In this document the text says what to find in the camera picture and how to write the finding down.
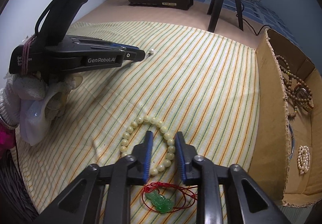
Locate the cream bead bracelet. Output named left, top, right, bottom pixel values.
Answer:
left=120, top=115, right=176, bottom=177

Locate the green jade pendant red cord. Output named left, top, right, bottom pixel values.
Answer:
left=141, top=181, right=197, bottom=214

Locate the brown wooden bead necklace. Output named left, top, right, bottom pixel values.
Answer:
left=275, top=54, right=315, bottom=119

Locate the white gloved left hand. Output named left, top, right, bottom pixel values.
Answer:
left=1, top=73, right=83, bottom=148

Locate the striped yellow cloth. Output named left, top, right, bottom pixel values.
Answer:
left=14, top=22, right=259, bottom=212

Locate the tan bed sheet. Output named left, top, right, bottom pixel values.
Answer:
left=78, top=0, right=266, bottom=49

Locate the cardboard box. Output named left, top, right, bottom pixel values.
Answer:
left=248, top=29, right=321, bottom=208

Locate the black thin bangle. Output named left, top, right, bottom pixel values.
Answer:
left=288, top=123, right=295, bottom=159

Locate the red brown bangle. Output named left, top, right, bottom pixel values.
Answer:
left=294, top=84, right=314, bottom=112

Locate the blue checkered bed sheet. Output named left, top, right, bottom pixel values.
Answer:
left=196, top=0, right=299, bottom=47

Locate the black power cable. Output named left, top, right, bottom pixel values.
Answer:
left=235, top=0, right=272, bottom=36

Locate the white pearl bracelet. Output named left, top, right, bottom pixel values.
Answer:
left=296, top=145, right=312, bottom=175

